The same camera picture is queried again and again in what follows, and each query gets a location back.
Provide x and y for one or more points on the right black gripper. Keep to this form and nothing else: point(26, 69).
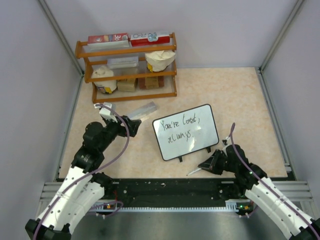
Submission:
point(211, 163)

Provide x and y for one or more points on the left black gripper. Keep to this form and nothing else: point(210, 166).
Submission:
point(132, 125)

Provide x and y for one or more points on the white black marker pen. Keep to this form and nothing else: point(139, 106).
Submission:
point(194, 171)

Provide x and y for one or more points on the black framed whiteboard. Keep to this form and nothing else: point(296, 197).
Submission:
point(186, 132)

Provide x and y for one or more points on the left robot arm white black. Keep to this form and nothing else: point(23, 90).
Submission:
point(82, 187)

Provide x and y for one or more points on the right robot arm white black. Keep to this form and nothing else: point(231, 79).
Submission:
point(252, 182)

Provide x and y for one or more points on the tan cardboard box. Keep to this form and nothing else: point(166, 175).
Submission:
point(127, 85)

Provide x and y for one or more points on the brown cardboard box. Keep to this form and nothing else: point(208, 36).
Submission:
point(147, 83)

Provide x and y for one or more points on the wooden three tier shelf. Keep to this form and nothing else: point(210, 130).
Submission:
point(95, 59)

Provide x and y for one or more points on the clear plastic box on shelf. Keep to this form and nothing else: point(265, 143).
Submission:
point(123, 62)

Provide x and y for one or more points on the cream paper bag upper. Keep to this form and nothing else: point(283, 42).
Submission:
point(158, 61)

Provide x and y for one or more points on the red white foil box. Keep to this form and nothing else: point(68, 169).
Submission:
point(108, 41)

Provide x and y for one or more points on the red white wrap box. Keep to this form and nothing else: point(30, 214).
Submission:
point(149, 38)

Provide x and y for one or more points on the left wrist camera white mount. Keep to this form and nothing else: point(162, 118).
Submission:
point(106, 110)

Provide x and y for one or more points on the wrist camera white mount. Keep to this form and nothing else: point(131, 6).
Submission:
point(106, 110)
point(226, 142)

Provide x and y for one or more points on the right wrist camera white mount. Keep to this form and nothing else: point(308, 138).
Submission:
point(226, 142)

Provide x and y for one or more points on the grey slotted cable duct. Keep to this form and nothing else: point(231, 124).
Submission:
point(230, 206)

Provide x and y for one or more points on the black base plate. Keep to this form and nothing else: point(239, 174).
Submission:
point(169, 192)

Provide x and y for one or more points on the aluminium rail frame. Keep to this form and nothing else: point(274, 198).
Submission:
point(49, 190)

